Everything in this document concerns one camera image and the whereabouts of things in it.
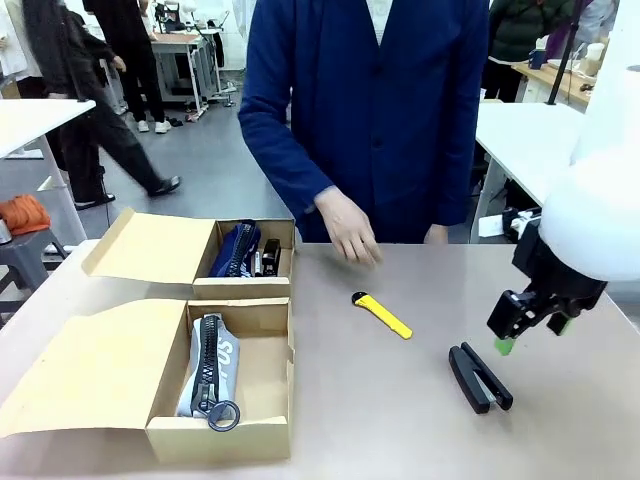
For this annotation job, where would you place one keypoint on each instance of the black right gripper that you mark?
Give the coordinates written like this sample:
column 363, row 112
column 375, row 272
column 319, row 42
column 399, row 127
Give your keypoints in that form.
column 555, row 282

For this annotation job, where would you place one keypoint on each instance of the black stapler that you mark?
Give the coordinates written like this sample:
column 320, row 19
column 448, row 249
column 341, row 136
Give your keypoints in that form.
column 472, row 382
column 271, row 255

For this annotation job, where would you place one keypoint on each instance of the white marker pen black cap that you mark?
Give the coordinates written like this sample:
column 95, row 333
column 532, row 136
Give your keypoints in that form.
column 258, row 265

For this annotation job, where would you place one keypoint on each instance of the navy blue zipper pencil case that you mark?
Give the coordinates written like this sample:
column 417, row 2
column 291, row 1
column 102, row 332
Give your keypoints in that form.
column 232, row 252

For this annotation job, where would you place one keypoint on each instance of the grey zipper pencil case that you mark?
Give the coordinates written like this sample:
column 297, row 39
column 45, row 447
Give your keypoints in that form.
column 220, row 360

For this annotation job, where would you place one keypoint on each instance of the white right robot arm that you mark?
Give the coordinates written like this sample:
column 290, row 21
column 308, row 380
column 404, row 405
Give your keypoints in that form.
column 595, row 225

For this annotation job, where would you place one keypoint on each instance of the large brown cardboard box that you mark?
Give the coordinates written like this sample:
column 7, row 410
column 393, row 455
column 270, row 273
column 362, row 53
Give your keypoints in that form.
column 100, row 365

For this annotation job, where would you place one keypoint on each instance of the person's left hand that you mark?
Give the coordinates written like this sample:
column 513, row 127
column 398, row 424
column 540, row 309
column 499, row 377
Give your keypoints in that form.
column 436, row 235

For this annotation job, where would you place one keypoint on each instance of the person's right hand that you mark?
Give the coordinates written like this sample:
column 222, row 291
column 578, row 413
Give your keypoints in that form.
column 350, row 230

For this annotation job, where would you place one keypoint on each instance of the yellow utility knife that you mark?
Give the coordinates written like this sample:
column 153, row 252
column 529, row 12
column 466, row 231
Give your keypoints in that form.
column 387, row 317

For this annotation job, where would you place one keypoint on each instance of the white table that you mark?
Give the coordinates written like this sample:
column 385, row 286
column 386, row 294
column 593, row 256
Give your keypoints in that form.
column 35, row 120
column 520, row 135

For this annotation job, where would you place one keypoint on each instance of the wooden table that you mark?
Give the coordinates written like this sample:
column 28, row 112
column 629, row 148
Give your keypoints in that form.
column 550, row 77

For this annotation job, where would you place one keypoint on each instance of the person in blue coat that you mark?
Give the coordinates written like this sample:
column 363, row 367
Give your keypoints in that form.
column 380, row 115

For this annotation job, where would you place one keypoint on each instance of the dark blue cup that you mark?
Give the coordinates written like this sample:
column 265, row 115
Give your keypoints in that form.
column 537, row 60

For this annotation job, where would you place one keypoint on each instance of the black stand pole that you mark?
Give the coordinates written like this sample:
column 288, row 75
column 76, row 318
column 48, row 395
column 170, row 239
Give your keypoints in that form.
column 564, row 55

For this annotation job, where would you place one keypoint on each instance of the person in dark green jacket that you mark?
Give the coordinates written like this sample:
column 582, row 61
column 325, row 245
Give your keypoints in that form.
column 520, row 30

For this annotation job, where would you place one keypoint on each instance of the white-framed workbench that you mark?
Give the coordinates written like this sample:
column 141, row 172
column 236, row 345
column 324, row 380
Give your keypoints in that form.
column 185, row 55

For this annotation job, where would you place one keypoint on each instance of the standing person in black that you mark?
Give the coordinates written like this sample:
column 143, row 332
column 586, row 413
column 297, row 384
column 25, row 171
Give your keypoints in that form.
column 135, row 60

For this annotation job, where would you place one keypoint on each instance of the walking person in dark clothes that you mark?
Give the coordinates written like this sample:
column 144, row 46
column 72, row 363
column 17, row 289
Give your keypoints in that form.
column 85, row 125

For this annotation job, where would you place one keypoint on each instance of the grey stool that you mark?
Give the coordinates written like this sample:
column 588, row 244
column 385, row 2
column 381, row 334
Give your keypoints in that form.
column 25, row 255

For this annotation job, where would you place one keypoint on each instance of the orange cloth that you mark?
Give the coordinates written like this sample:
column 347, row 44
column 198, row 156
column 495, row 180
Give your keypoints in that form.
column 25, row 215

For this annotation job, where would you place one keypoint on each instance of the person in white coat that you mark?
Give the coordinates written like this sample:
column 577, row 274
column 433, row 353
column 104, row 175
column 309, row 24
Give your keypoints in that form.
column 12, row 45

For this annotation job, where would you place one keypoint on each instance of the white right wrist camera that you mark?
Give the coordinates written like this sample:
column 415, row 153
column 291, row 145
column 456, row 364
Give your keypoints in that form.
column 527, row 225

